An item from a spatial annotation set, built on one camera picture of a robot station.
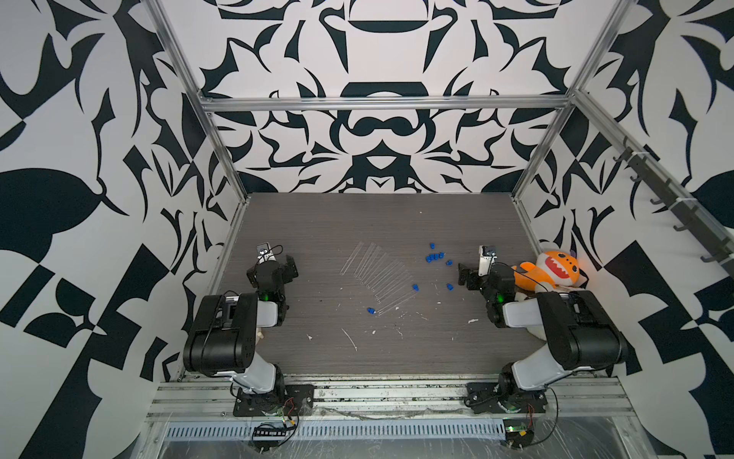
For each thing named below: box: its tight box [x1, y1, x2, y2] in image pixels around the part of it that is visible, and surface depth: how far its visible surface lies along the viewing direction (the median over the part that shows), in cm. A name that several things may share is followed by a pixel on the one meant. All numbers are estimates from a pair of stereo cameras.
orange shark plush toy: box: [512, 250, 581, 293], surface depth 92 cm
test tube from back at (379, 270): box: [362, 254, 397, 288], surface depth 99 cm
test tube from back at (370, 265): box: [355, 248, 387, 283], surface depth 101 cm
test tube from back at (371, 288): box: [367, 262, 406, 295], surface depth 96 cm
